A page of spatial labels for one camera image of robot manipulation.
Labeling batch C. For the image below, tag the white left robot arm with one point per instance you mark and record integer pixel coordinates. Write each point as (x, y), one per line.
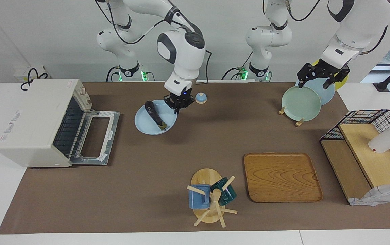
(358, 30)

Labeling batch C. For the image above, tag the brown table mat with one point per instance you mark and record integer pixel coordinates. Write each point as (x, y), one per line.
(167, 153)

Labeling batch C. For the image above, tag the wooden serving tray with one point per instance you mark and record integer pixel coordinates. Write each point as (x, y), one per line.
(281, 177)

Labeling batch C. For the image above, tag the light blue plate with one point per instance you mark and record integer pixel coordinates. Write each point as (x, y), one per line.
(147, 124)
(327, 95)

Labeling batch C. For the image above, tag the white cup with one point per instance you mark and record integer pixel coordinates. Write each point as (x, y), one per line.
(385, 140)

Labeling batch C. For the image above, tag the wooden plate rack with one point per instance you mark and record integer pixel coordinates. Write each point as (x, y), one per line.
(299, 123)

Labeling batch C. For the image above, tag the dark green mug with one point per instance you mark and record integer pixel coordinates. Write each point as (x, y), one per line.
(227, 195)

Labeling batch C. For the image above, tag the wooden mug tree stand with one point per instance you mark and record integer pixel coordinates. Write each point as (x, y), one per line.
(206, 177)

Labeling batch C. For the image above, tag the silver oven knob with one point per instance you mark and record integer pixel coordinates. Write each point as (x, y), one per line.
(88, 101)
(83, 90)

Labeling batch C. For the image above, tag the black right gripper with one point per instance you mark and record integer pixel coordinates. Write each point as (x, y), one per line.
(181, 99)

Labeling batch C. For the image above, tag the glass oven door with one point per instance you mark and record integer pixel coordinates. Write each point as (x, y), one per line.
(111, 126)

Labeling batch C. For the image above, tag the wooden two-tier shelf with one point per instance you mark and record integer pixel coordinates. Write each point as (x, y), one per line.
(368, 160)

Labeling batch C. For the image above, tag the blue mug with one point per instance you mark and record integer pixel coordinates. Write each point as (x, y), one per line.
(198, 199)

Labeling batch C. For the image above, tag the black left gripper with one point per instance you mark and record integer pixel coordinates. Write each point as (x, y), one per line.
(322, 69)

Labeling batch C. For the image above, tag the yellow plate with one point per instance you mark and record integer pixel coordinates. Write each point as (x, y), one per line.
(342, 81)

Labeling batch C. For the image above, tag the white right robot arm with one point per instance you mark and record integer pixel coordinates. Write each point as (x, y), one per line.
(184, 58)

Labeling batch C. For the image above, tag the pale green plate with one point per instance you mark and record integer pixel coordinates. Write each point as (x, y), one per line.
(300, 103)

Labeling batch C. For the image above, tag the dark purple eggplant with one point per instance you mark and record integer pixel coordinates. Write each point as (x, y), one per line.
(154, 114)

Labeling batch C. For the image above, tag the cream toaster oven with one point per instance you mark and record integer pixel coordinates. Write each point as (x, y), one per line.
(31, 122)

